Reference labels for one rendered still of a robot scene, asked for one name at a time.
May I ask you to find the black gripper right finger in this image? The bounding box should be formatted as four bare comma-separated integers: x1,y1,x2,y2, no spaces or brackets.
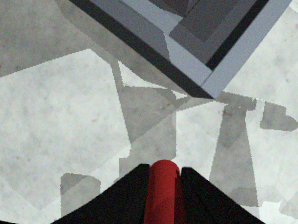
180,167,265,224

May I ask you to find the red peg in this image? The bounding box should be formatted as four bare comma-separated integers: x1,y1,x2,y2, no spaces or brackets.
144,160,186,224

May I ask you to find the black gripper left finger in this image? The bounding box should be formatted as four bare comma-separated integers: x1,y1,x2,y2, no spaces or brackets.
52,164,150,224

